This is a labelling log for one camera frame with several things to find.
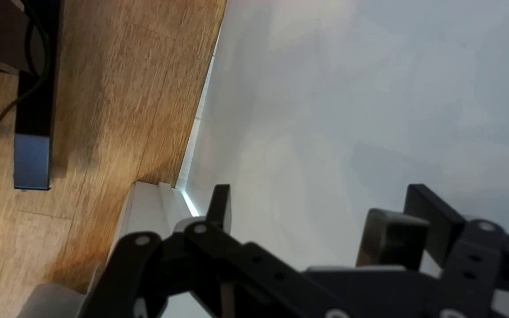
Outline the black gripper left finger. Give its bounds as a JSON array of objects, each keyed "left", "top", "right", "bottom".
[{"left": 79, "top": 181, "right": 326, "bottom": 318}]

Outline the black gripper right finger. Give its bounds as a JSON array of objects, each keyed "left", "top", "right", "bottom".
[{"left": 402, "top": 181, "right": 509, "bottom": 318}]

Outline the metal door lever handle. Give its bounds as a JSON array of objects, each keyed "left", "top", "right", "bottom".
[{"left": 354, "top": 206, "right": 432, "bottom": 272}]

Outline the grey rounded object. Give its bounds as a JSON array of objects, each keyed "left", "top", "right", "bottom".
[{"left": 15, "top": 280, "right": 88, "bottom": 318}]

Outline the dark furniture leg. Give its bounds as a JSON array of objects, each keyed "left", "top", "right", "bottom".
[{"left": 12, "top": 0, "right": 65, "bottom": 192}]

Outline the thin black floor cable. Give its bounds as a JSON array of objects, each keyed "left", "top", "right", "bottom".
[{"left": 0, "top": 10, "right": 50, "bottom": 148}]

